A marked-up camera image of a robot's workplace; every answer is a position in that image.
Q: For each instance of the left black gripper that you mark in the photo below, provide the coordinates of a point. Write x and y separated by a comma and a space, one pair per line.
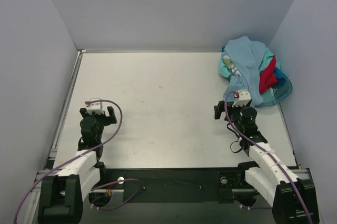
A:
110, 116

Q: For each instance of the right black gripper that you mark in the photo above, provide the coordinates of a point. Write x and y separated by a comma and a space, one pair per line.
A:
218, 109

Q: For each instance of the light blue printed t-shirt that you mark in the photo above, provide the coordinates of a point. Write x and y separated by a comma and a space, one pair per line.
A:
246, 56

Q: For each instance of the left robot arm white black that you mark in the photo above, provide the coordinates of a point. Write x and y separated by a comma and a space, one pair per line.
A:
62, 194

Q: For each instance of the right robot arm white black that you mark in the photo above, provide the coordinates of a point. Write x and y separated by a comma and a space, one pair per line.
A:
292, 199

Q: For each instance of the red t-shirt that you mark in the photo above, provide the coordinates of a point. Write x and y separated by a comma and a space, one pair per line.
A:
267, 77

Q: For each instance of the translucent teal plastic basket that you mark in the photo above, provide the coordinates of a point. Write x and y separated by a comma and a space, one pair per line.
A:
277, 93

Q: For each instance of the royal blue t-shirt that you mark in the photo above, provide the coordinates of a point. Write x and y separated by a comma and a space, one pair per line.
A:
278, 74

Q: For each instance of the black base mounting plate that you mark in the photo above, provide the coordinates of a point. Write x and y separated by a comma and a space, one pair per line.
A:
179, 185

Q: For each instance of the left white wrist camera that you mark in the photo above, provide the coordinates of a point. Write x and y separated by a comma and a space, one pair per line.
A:
94, 106

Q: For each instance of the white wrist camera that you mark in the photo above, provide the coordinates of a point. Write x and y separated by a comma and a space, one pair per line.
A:
94, 106
242, 98

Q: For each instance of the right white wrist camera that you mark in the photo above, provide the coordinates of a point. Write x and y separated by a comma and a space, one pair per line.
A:
242, 98

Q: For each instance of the aluminium front rail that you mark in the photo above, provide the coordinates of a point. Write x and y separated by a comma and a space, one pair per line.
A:
109, 201

